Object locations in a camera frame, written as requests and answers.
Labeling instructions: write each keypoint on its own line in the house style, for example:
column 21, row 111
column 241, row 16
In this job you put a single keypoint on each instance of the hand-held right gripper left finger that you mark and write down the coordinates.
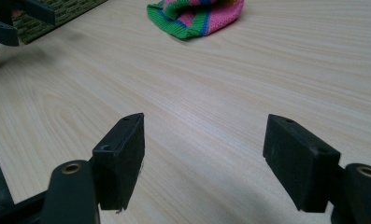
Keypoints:
column 119, row 161

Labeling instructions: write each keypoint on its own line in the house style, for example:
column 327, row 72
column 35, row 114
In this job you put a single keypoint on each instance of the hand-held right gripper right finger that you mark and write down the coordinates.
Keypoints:
column 298, row 161

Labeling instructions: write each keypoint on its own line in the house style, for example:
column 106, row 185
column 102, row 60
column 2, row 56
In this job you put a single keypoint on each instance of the green woven basket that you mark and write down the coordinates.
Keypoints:
column 64, row 12

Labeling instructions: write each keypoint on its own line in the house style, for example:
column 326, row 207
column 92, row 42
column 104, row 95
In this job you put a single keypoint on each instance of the striped knitted hat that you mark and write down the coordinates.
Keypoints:
column 192, row 17

